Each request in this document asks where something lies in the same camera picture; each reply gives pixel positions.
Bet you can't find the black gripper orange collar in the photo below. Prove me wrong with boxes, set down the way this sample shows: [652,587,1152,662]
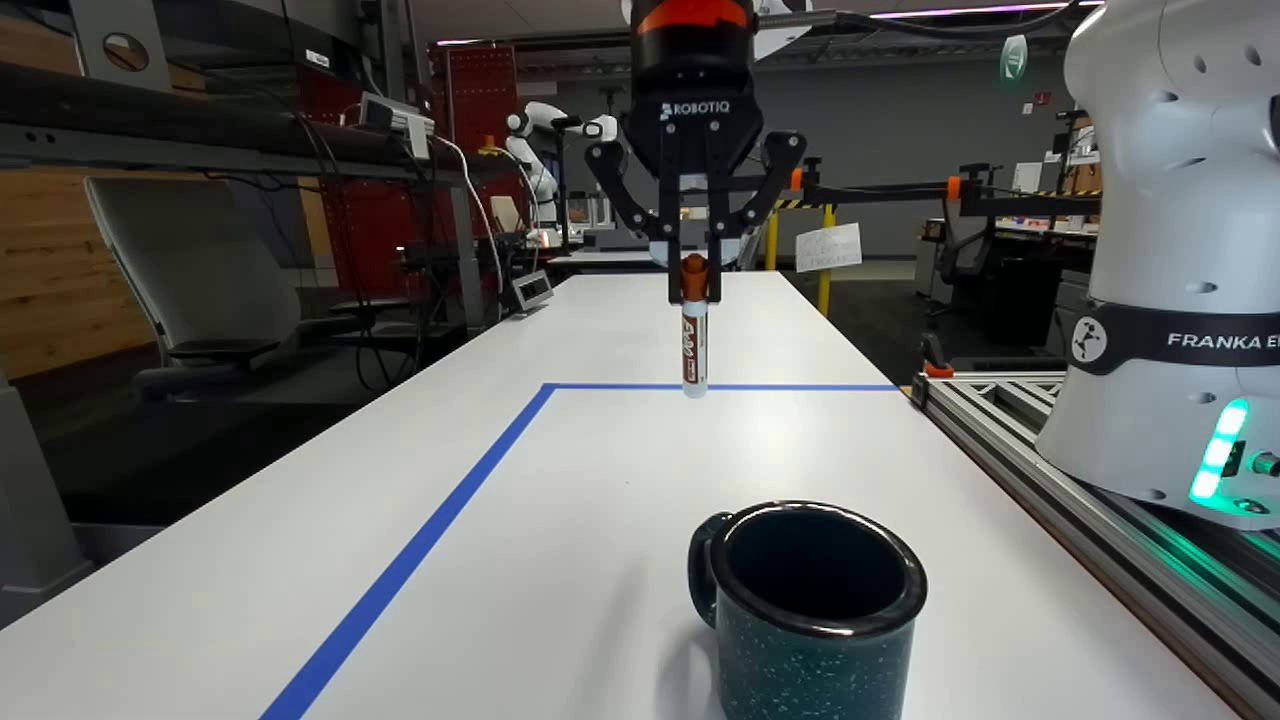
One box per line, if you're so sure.
[581,0,812,309]

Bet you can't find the orange capped white marker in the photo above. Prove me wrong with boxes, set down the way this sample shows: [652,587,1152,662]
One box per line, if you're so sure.
[677,252,710,400]

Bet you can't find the white paper sign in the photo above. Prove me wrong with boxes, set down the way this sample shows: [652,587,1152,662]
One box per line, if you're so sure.
[791,219,869,276]

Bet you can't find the small white background robot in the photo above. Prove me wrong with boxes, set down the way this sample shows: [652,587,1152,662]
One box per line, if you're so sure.
[499,94,627,252]

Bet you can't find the small gray display device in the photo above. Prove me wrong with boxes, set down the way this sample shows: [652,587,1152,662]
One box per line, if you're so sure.
[509,269,556,316]

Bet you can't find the red cabinet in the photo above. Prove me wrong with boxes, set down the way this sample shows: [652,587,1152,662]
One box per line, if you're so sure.
[297,34,525,304]

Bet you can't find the white box device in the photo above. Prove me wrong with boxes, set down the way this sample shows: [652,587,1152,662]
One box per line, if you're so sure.
[356,92,440,164]

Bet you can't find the black background workbench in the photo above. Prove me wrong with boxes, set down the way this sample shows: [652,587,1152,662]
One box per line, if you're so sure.
[782,164,1104,362]

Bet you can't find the teal round light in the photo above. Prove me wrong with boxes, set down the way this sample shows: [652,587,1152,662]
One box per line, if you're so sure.
[997,31,1034,83]

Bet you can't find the blue tape outline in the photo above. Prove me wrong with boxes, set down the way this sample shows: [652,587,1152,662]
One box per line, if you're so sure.
[254,379,901,720]

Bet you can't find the dark green speckled mug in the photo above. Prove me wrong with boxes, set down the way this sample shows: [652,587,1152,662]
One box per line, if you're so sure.
[682,495,931,720]

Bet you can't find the gray chair back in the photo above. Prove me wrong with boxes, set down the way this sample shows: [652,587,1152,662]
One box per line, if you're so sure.
[82,174,309,360]

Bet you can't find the black shelf beam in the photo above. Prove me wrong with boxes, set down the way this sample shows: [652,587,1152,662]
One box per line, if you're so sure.
[0,62,444,184]

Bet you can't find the aluminium rail base frame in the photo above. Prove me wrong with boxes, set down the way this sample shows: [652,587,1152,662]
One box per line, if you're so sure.
[907,368,1280,720]

